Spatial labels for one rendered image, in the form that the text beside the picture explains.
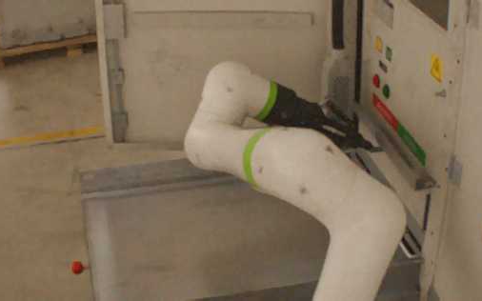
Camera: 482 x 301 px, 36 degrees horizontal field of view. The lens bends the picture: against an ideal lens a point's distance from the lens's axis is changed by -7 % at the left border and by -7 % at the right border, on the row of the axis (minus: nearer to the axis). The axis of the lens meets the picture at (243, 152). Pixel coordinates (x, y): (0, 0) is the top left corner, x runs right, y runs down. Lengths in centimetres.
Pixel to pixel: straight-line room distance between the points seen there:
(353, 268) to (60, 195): 253
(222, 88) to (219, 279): 41
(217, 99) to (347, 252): 51
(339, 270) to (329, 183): 14
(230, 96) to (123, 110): 62
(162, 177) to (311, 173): 85
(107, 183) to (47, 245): 136
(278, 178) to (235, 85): 43
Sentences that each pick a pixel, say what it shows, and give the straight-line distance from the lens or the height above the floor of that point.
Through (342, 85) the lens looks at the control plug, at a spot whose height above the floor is 111.
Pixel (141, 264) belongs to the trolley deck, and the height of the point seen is 85.
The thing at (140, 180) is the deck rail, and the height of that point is 87.
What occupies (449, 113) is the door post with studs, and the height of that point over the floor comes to 128.
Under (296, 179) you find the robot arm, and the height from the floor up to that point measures 127.
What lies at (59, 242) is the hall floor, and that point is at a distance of 334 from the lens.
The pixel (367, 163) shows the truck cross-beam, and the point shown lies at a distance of 198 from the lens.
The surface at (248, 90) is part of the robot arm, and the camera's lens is 164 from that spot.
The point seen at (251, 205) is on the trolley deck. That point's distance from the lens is 193.
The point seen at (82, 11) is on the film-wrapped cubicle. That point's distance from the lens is 522.
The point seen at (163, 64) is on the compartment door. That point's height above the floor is 109.
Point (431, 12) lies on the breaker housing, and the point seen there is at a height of 139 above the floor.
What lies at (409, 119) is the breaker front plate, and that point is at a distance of 173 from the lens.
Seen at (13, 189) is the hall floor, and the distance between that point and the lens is 377.
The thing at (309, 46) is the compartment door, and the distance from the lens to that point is 206.
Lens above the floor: 190
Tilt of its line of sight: 29 degrees down
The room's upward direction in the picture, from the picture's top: 1 degrees counter-clockwise
